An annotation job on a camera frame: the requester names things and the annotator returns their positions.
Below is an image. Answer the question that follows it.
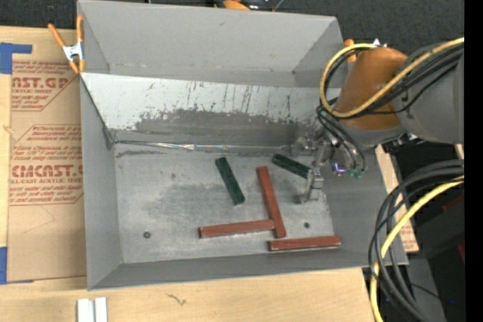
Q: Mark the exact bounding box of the red-brown flat block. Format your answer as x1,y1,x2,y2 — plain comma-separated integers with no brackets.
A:
267,235,342,253
256,166,288,240
198,219,276,240

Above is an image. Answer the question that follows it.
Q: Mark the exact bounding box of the brown cardboard board, red print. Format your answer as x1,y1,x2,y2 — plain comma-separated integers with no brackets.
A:
0,25,420,284

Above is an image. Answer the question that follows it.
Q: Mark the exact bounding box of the grey metal bin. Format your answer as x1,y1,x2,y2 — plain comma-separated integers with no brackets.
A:
76,0,411,291

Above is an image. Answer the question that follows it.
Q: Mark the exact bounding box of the dark green flat block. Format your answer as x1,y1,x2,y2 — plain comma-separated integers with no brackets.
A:
272,153,314,180
214,156,246,207

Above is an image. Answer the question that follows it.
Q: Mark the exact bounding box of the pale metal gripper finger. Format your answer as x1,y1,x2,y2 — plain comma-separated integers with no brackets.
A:
309,176,326,202
299,168,315,205

